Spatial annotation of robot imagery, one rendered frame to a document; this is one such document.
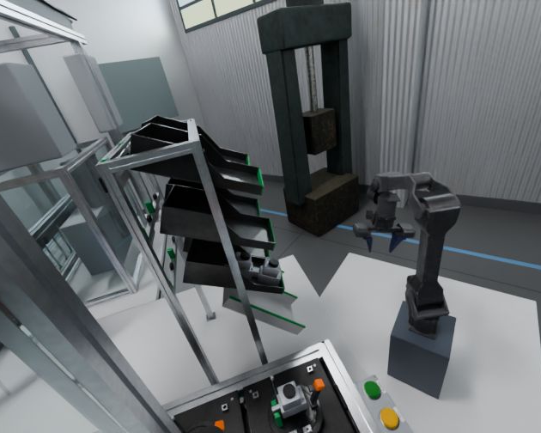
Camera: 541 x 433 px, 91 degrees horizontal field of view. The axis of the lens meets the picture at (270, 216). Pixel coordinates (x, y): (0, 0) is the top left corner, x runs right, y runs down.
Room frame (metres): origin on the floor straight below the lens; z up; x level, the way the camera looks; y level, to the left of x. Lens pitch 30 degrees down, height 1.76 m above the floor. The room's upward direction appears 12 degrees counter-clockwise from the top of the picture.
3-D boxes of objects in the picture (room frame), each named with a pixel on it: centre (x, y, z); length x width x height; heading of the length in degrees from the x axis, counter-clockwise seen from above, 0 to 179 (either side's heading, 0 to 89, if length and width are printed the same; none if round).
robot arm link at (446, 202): (0.48, -0.36, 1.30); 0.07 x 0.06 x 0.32; 87
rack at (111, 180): (0.67, 0.23, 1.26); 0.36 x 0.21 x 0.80; 11
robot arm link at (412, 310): (0.46, -0.36, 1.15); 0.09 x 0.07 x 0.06; 87
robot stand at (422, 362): (0.45, -0.36, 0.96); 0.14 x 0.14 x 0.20; 48
